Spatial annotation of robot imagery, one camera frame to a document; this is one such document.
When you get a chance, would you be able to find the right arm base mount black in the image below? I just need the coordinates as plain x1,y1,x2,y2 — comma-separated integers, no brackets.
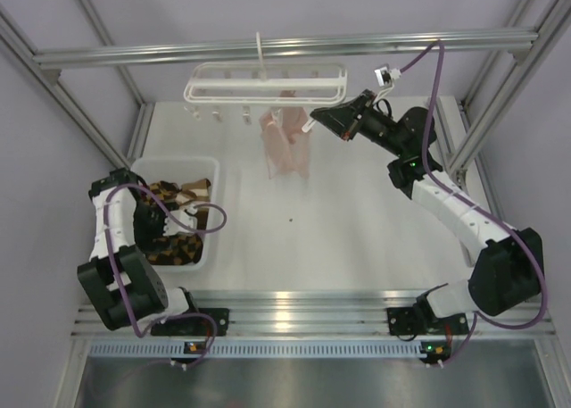
386,306,469,339

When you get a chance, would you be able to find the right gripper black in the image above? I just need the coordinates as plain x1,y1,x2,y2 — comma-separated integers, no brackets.
311,91,407,159

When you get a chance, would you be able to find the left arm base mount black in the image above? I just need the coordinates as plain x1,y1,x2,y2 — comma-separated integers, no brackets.
151,307,230,337

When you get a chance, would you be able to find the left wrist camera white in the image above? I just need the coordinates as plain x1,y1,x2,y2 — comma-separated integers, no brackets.
162,206,199,237

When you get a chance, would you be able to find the brown white striped sock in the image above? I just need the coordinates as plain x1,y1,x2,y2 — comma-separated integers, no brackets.
175,179,211,229

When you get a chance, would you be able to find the white plastic clip hanger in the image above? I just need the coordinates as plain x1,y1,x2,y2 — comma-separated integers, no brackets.
183,37,348,123

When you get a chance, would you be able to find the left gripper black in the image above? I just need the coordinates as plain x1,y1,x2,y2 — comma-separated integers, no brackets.
132,200,178,254

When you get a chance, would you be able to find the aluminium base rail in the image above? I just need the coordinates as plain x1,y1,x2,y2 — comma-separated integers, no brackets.
71,290,556,340

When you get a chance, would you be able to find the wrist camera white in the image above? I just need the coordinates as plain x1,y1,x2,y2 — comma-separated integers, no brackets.
162,206,199,237
374,65,401,88

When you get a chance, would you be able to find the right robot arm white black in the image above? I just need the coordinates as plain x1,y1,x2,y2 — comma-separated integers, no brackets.
310,90,546,334

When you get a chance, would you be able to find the pink sock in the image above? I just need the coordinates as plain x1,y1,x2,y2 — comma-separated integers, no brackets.
259,108,294,179
281,106,310,179

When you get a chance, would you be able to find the slotted cable duct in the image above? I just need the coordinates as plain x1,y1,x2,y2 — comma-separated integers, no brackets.
88,338,468,360

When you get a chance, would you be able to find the white plastic basket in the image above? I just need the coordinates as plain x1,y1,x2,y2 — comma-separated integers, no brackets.
130,155,220,273

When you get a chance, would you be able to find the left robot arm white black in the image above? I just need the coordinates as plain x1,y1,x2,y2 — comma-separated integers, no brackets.
77,168,202,334

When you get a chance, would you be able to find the white hanger clip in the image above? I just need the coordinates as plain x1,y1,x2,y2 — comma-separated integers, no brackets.
302,119,317,133

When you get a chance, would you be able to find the aluminium top crossbar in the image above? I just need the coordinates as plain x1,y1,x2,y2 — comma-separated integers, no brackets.
33,27,539,69

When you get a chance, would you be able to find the pink sock back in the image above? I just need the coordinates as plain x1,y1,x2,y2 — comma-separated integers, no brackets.
281,106,310,179

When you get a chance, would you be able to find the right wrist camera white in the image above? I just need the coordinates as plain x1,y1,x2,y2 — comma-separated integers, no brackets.
374,65,401,88

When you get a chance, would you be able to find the pink sock front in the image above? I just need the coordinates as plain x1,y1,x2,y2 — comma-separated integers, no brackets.
259,108,294,179

